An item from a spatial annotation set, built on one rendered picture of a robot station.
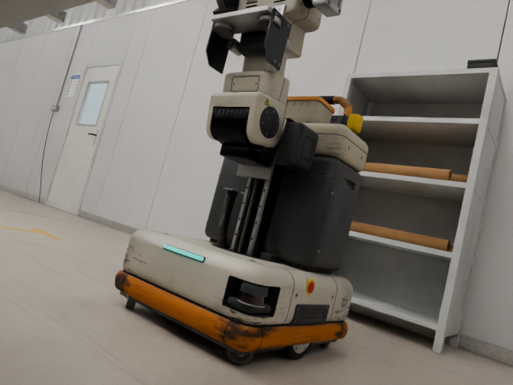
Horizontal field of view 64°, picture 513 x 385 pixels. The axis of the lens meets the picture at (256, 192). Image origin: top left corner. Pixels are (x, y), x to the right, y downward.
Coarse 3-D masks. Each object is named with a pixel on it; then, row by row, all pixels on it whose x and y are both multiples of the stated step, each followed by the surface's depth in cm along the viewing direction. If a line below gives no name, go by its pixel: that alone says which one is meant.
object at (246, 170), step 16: (224, 112) 136; (240, 112) 132; (224, 128) 135; (240, 128) 130; (288, 128) 135; (304, 128) 134; (224, 144) 142; (240, 144) 136; (256, 144) 136; (288, 144) 134; (304, 144) 135; (240, 160) 143; (256, 160) 138; (272, 160) 144; (288, 160) 132; (304, 160) 136; (256, 176) 147; (272, 176) 144
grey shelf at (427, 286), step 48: (384, 96) 290; (432, 96) 270; (480, 96) 253; (384, 144) 295; (432, 144) 274; (480, 144) 217; (384, 192) 287; (432, 192) 251; (480, 192) 230; (384, 240) 236; (384, 288) 272; (432, 288) 255
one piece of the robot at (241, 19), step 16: (224, 16) 134; (240, 16) 131; (256, 16) 129; (272, 16) 124; (224, 32) 139; (240, 32) 142; (272, 32) 125; (288, 32) 131; (208, 48) 140; (224, 48) 146; (240, 48) 141; (256, 48) 136; (272, 48) 126; (288, 48) 135; (208, 64) 141; (224, 64) 147; (272, 64) 127
